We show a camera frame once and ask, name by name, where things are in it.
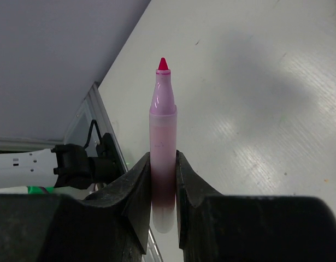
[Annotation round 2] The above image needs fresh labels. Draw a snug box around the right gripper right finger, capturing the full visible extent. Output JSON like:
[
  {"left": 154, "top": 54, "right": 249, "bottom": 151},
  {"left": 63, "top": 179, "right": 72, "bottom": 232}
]
[{"left": 175, "top": 151, "right": 228, "bottom": 261}]

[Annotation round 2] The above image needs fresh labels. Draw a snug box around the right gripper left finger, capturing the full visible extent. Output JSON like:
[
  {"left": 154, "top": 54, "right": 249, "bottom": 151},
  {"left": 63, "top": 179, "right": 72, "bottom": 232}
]
[{"left": 83, "top": 153, "right": 151, "bottom": 261}]

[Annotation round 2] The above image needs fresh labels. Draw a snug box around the pink marker pen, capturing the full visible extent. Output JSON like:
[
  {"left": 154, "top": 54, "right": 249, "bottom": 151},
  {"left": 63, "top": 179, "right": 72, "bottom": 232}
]
[{"left": 149, "top": 57, "right": 178, "bottom": 234}]

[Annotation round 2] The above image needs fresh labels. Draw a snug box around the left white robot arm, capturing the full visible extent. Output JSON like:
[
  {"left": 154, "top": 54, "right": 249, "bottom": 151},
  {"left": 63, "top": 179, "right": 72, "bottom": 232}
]
[{"left": 0, "top": 144, "right": 124, "bottom": 190}]

